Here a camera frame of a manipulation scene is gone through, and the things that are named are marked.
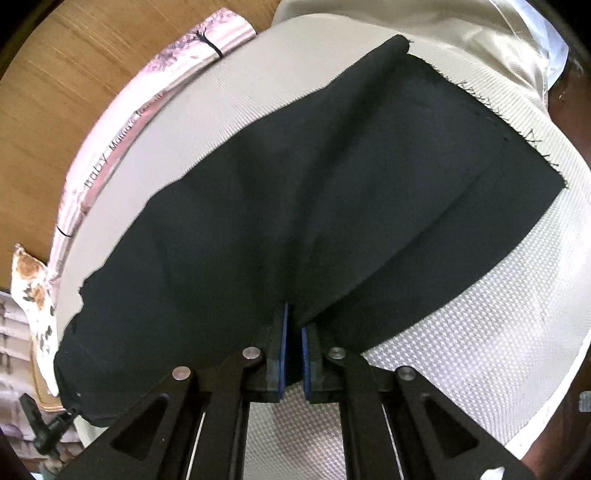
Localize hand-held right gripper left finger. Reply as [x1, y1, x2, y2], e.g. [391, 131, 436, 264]
[58, 302, 290, 480]

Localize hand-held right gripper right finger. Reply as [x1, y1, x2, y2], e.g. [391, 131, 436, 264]
[301, 323, 542, 480]

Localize black pants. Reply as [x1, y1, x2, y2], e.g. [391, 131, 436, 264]
[53, 34, 568, 428]

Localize beige mesh bed mat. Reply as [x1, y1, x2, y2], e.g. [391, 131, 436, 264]
[55, 18, 591, 480]

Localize white floral pillow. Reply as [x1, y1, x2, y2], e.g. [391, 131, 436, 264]
[10, 244, 61, 398]

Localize pale shelf unit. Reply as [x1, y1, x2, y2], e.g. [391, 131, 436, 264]
[0, 291, 56, 467]

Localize pink striped tree-print pillow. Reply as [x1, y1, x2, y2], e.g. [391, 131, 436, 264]
[46, 11, 257, 324]

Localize brown bamboo mat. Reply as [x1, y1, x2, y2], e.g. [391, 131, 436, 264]
[0, 0, 296, 291]

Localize cream satin cloth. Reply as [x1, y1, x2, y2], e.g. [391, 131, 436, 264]
[272, 0, 571, 121]

